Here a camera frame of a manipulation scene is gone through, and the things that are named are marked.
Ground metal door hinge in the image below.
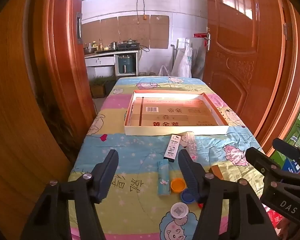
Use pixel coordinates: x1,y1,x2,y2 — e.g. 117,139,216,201
285,22,293,40

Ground large white plastic bag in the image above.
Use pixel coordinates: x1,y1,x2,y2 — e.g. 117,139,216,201
172,38,193,78

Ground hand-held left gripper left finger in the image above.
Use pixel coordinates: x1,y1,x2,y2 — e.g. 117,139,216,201
20,149,119,240

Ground plain wooden door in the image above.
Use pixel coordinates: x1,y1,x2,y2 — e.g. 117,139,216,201
0,0,77,240

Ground white cat-print lighter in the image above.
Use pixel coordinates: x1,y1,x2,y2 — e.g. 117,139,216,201
163,134,182,162

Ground carved wooden door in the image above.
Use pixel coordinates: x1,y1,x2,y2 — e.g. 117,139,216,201
202,0,285,143

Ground teal air fryer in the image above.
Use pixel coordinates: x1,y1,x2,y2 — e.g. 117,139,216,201
118,54,134,73

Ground clear floral lighter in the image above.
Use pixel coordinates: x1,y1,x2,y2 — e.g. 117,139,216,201
182,131,198,160

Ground white bottle cap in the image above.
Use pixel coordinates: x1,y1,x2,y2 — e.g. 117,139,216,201
170,202,189,219

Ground black gas stove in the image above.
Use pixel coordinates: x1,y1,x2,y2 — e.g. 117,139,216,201
117,40,140,50

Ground cardboard wall sheets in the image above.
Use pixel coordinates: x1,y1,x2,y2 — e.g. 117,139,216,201
81,15,170,49

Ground white kitchen cabinet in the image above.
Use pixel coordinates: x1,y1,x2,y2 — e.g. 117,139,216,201
84,49,140,80

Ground hanging cord with orange socket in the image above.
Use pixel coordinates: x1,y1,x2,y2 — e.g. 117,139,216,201
136,0,150,24

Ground blue bottle cap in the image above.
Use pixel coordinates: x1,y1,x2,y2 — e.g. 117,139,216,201
180,189,197,204

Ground metal door handle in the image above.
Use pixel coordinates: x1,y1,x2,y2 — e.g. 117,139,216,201
204,33,212,52

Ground metal strike plate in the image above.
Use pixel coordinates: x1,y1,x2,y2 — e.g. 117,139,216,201
76,12,82,45

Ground plain orange bottle cap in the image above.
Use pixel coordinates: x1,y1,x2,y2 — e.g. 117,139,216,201
170,178,187,194

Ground cartoon printed blanket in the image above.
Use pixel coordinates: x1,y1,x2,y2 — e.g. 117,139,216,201
68,76,265,240

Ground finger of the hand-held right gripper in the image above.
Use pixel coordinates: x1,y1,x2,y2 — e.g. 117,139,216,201
272,138,300,175
245,147,300,188

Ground red packet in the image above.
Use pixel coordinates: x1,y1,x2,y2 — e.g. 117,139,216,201
265,205,283,228

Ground blue floral lighter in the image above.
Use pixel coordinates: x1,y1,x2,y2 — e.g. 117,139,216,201
157,160,171,197

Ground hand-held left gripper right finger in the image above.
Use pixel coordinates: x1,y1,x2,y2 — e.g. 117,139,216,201
177,149,279,240

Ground shallow cardboard box tray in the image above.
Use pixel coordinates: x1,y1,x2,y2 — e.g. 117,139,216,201
124,89,230,137

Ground wooden door frame post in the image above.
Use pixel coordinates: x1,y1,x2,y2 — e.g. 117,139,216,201
252,0,300,155
27,0,98,160

